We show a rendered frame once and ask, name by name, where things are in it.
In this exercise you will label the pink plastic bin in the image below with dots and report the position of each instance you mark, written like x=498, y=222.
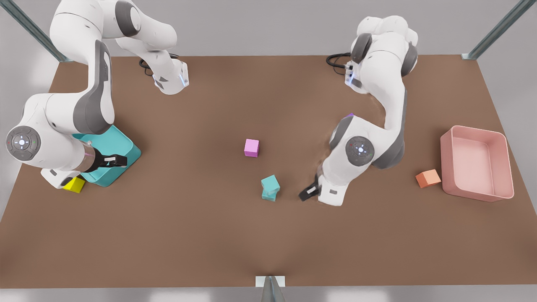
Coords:
x=476, y=163

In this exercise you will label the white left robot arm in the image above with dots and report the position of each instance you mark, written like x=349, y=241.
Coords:
x=379, y=126

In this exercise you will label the blue cube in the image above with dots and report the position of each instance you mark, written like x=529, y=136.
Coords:
x=268, y=196
x=270, y=183

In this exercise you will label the orange cube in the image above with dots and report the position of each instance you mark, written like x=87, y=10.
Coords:
x=428, y=178

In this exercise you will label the pink cube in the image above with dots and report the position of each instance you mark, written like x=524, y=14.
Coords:
x=251, y=147

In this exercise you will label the teal plastic bin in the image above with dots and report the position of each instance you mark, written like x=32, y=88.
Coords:
x=119, y=151

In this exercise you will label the silver frame post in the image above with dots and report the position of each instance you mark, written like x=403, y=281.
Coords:
x=33, y=31
x=270, y=287
x=497, y=29

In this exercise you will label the yellow cube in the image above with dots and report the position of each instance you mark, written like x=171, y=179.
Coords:
x=75, y=185

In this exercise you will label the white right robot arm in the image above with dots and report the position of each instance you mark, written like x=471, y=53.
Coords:
x=63, y=113

